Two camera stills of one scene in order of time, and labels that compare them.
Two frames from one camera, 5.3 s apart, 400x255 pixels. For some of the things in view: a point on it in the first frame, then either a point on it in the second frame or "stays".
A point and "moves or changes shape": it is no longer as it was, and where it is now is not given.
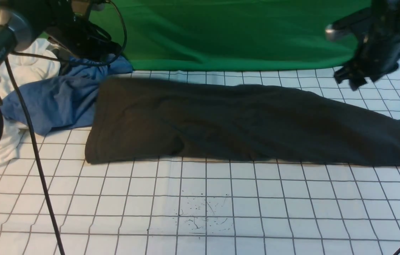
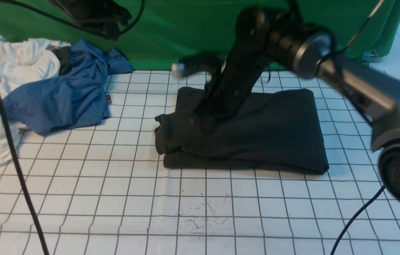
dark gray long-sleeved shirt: x=245 y=121 moves or changes shape
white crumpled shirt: x=27 y=69 stays
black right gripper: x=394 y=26 → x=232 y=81
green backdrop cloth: x=227 y=35 stays
